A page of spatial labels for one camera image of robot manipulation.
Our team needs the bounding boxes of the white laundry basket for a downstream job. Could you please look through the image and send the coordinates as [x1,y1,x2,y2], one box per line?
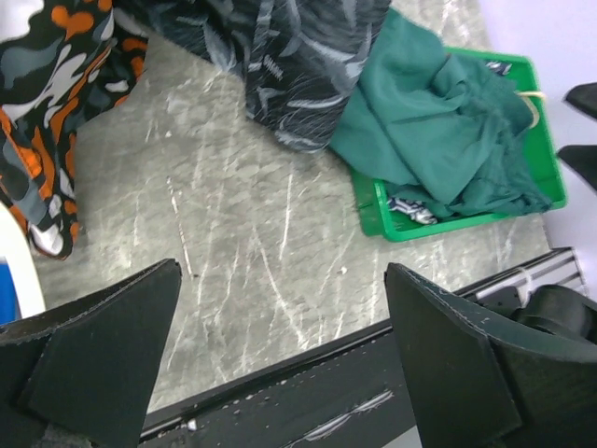
[1,204,46,318]

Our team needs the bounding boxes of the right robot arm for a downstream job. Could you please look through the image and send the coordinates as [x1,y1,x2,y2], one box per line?
[558,81,596,191]

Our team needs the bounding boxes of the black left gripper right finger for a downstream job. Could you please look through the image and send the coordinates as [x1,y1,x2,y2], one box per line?
[384,264,596,447]

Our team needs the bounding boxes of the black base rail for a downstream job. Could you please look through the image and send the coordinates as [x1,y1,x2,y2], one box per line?
[140,320,425,447]

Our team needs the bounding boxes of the dark leaf-print shorts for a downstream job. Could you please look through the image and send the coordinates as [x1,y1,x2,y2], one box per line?
[115,0,390,152]

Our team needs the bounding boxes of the blue white patterned shorts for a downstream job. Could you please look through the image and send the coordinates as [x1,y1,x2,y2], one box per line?
[387,197,438,225]

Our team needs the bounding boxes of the green plastic tray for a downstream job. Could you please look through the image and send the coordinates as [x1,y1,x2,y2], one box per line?
[331,48,566,242]

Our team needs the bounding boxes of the orange camouflage shorts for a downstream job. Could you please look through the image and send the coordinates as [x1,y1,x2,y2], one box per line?
[1,1,148,259]

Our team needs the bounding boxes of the dark green shorts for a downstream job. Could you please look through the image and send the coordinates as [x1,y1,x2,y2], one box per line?
[330,11,551,218]

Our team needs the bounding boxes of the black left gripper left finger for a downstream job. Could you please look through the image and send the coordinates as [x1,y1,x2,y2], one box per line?
[1,259,181,447]

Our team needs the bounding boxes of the blue garment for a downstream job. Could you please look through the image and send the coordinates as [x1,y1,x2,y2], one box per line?
[0,258,21,325]

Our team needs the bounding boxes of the aluminium frame rail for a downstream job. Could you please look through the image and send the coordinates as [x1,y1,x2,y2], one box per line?
[469,248,589,302]

